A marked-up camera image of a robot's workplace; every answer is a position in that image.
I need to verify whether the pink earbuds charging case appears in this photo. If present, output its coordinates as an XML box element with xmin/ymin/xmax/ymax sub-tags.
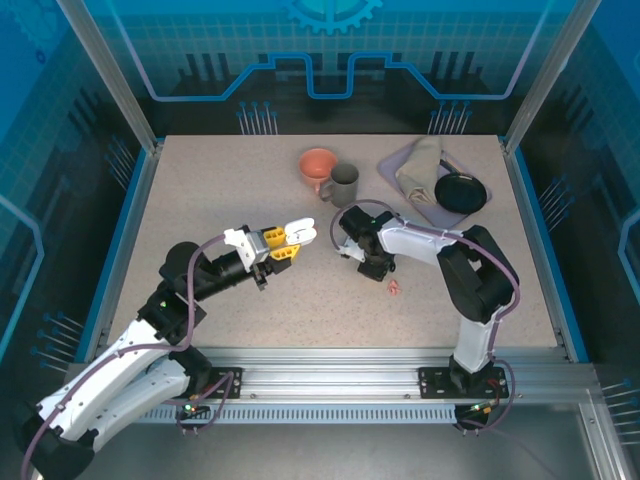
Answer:
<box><xmin>283</xmin><ymin>216</ymin><xmax>319</xmax><ymax>246</ymax></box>

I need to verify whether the grey mug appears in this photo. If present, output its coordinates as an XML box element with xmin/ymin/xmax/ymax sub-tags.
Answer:
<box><xmin>319</xmin><ymin>162</ymin><xmax>361</xmax><ymax>210</ymax></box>

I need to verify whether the lilac plastic tray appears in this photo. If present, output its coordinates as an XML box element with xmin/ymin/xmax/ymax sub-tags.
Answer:
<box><xmin>377</xmin><ymin>137</ymin><xmax>494</xmax><ymax>231</ymax></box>

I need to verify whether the orange ceramic cup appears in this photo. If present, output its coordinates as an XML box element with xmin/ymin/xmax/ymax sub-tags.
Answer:
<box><xmin>298</xmin><ymin>147</ymin><xmax>340</xmax><ymax>195</ymax></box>

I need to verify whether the beige folded cloth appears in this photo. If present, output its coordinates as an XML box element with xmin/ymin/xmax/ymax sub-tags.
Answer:
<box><xmin>394</xmin><ymin>135</ymin><xmax>447</xmax><ymax>206</ymax></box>

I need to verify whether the black round plate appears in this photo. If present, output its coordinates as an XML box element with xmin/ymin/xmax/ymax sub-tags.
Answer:
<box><xmin>433</xmin><ymin>172</ymin><xmax>489</xmax><ymax>215</ymax></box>

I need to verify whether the dark metal utensil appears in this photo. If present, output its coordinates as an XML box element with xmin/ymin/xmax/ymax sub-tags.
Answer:
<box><xmin>438</xmin><ymin>154</ymin><xmax>469</xmax><ymax>176</ymax></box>

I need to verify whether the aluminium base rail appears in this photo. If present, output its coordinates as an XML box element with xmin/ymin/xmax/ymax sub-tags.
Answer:
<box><xmin>64</xmin><ymin>344</ymin><xmax>601</xmax><ymax>404</ymax></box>

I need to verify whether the slotted grey cable duct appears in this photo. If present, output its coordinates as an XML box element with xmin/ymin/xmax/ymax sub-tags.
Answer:
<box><xmin>122</xmin><ymin>403</ymin><xmax>474</xmax><ymax>425</ymax></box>

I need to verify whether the aluminium frame post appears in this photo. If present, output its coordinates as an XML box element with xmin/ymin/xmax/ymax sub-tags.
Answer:
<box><xmin>54</xmin><ymin>0</ymin><xmax>164</xmax><ymax>154</ymax></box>
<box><xmin>502</xmin><ymin>0</ymin><xmax>604</xmax><ymax>154</ymax></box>

